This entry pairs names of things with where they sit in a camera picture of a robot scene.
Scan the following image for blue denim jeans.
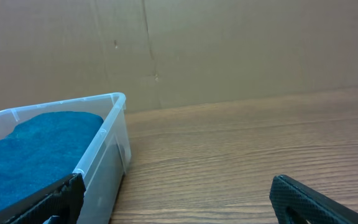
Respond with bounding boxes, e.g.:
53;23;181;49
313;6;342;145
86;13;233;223
0;111;104;211

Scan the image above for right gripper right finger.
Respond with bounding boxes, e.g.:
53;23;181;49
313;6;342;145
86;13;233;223
269;175;358;224

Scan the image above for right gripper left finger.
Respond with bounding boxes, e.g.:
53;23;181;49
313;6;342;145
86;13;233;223
0;173;86;224

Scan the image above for clear plastic storage bin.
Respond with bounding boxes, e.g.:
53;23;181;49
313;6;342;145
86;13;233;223
0;93;131;223

